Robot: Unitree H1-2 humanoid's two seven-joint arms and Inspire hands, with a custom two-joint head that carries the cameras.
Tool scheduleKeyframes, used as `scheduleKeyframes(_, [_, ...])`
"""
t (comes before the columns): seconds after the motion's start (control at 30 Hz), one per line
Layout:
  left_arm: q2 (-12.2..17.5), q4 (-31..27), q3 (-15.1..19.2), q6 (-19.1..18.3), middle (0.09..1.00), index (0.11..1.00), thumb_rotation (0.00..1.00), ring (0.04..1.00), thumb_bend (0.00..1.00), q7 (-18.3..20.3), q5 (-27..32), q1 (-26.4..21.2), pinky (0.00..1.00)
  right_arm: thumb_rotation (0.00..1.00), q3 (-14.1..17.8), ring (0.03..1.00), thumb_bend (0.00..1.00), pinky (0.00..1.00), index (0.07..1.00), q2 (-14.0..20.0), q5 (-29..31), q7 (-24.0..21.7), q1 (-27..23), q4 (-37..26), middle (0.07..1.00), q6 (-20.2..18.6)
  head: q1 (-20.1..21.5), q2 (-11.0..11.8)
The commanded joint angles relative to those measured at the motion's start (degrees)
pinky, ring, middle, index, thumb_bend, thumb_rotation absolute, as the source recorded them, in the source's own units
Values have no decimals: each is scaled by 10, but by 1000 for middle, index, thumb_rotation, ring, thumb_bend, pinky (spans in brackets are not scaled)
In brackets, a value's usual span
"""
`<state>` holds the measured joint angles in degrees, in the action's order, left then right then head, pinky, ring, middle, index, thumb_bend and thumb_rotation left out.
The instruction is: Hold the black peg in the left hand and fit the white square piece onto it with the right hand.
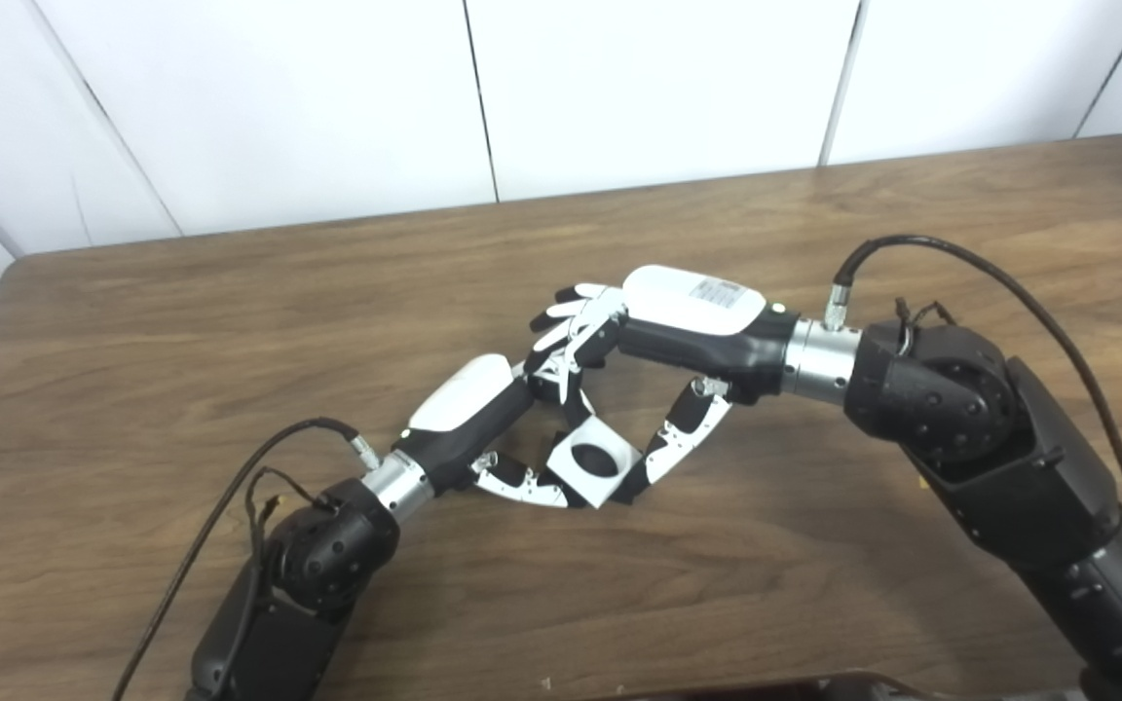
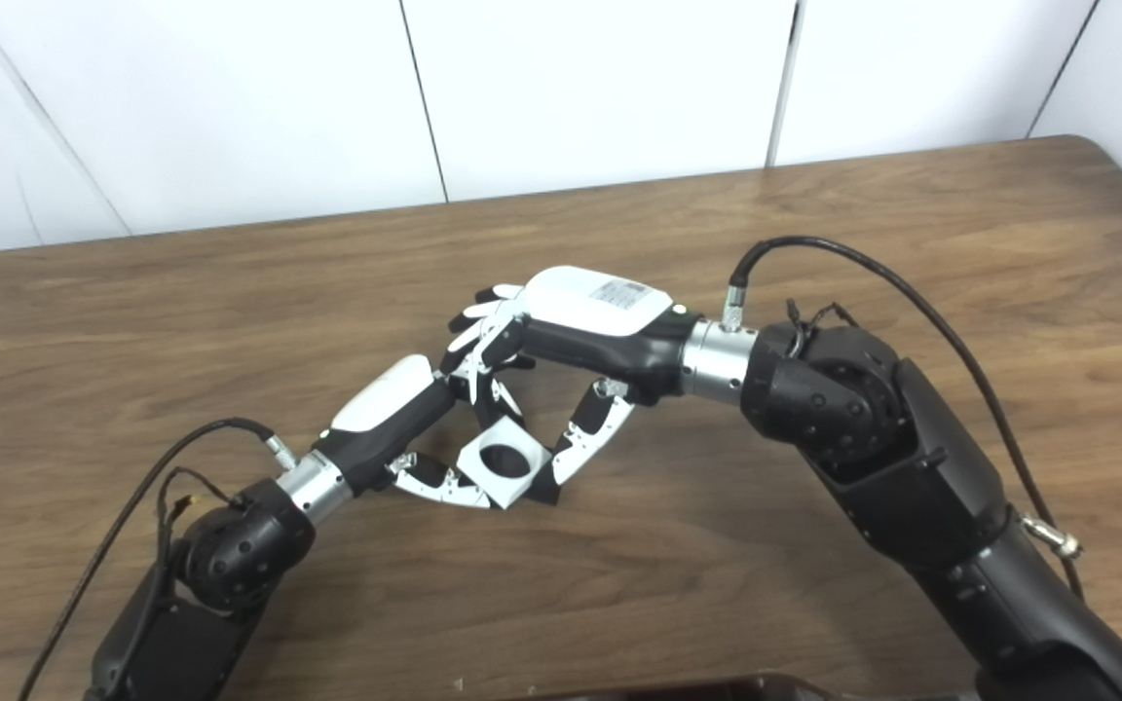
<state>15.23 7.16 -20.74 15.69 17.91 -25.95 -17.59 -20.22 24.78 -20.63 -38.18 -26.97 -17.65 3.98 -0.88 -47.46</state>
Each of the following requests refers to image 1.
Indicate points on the white square piece with hole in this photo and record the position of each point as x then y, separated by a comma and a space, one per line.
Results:
603, 495

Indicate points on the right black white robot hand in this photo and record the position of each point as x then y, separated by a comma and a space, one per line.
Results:
688, 312

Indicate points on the black robot torso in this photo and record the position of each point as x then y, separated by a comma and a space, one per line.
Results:
814, 689

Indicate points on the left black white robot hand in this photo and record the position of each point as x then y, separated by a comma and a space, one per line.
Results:
464, 394

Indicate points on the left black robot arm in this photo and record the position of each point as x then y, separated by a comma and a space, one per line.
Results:
327, 565

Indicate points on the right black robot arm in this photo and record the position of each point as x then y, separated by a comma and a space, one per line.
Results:
941, 399

